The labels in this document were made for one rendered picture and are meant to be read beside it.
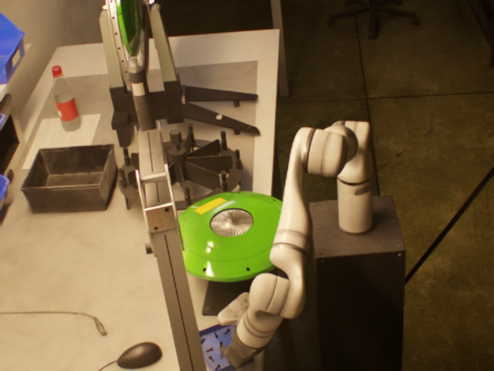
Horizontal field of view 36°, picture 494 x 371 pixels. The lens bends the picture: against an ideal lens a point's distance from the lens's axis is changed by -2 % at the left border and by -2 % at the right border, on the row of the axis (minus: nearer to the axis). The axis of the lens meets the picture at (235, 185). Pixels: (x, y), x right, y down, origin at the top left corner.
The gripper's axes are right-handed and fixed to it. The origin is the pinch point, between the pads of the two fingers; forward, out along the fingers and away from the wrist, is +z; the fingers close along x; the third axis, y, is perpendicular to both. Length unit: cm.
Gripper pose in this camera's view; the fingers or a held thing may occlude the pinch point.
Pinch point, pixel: (226, 354)
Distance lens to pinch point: 177.8
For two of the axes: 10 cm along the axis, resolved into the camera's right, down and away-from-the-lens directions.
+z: -2.3, 5.5, 8.0
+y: 7.0, 6.7, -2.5
